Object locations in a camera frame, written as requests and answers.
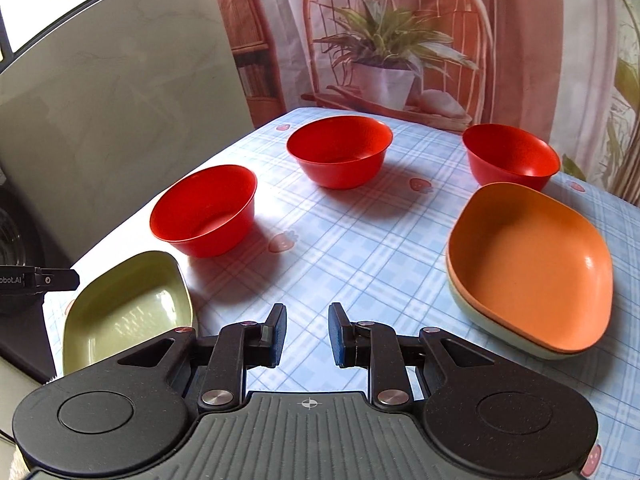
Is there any blue plaid tablecloth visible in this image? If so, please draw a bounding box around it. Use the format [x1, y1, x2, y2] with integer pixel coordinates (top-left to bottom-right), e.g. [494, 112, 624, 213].
[41, 105, 640, 480]

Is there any printed chair and plant backdrop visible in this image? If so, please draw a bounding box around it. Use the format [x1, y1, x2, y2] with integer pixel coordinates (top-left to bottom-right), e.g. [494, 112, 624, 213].
[217, 0, 639, 204]

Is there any red plastic bowl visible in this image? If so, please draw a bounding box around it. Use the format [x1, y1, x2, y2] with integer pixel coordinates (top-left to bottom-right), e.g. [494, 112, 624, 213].
[150, 165, 258, 258]
[462, 124, 561, 191]
[286, 115, 393, 190]

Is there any orange square plate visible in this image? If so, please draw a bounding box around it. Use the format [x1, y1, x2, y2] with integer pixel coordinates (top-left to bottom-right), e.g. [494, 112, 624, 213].
[446, 183, 613, 353]

